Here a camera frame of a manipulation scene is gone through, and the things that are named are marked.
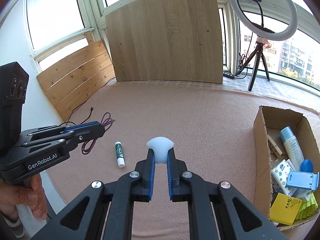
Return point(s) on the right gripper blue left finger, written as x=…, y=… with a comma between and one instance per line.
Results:
x=150, y=172

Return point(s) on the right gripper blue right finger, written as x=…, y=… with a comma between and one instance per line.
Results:
x=172, y=174

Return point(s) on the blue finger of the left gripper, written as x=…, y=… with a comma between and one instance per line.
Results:
x=81, y=126
x=86, y=134

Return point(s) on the white eraser block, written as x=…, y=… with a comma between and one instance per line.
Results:
x=160, y=147

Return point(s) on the green white glue stick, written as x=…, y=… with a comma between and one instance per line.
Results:
x=119, y=155

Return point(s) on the wooden clothespin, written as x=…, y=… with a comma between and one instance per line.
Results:
x=274, y=148

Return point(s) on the patterned tissue pack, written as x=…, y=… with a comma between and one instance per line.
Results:
x=279, y=175

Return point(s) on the cardboard box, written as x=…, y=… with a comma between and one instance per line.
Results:
x=270, y=121

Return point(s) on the yellow black card pack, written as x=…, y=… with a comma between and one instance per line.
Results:
x=284, y=209

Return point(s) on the white lotion bottle blue cap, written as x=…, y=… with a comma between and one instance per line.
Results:
x=292, y=147

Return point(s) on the blue round case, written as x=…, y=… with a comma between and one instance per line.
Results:
x=306, y=166

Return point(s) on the blue phone stand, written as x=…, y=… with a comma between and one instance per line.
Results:
x=303, y=180

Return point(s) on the yellow shuttlecock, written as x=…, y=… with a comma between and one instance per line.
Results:
x=307, y=208

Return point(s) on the white power adapter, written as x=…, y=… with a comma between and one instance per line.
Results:
x=302, y=194

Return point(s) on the person left hand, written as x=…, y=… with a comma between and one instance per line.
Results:
x=13, y=195

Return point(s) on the pine slat headboard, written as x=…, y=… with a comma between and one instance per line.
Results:
x=75, y=78

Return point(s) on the black power strip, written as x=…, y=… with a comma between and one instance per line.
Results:
x=228, y=75

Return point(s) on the large oak wood board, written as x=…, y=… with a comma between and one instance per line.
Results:
x=172, y=40

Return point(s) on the black tripod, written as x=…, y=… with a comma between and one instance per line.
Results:
x=258, y=56

